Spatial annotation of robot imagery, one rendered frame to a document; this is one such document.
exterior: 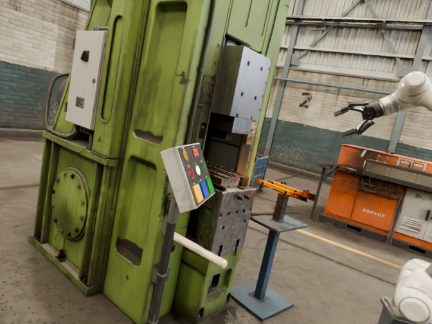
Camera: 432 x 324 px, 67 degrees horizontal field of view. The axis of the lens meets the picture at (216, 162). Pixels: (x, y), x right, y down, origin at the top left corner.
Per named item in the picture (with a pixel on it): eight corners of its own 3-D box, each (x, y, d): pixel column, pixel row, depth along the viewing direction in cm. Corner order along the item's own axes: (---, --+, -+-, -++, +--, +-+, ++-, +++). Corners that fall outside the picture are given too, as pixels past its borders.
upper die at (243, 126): (249, 134, 211) (252, 120, 209) (231, 132, 195) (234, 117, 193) (202, 123, 236) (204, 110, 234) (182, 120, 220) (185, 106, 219)
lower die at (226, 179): (238, 187, 216) (240, 175, 215) (219, 189, 201) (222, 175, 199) (192, 170, 241) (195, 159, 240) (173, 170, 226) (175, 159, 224)
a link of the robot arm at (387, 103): (398, 115, 157) (386, 120, 158) (391, 106, 164) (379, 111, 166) (395, 99, 152) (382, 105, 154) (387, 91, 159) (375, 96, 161)
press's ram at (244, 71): (263, 122, 220) (276, 62, 213) (229, 116, 190) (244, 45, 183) (215, 112, 245) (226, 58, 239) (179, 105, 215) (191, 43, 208)
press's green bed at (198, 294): (229, 307, 239) (242, 248, 231) (195, 328, 209) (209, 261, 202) (177, 272, 272) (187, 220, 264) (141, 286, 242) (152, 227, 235)
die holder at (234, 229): (243, 248, 231) (256, 188, 224) (209, 261, 201) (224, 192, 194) (187, 220, 265) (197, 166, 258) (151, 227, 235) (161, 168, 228)
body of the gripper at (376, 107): (382, 105, 154) (362, 112, 157) (386, 118, 159) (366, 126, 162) (377, 98, 160) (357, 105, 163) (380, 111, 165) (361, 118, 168)
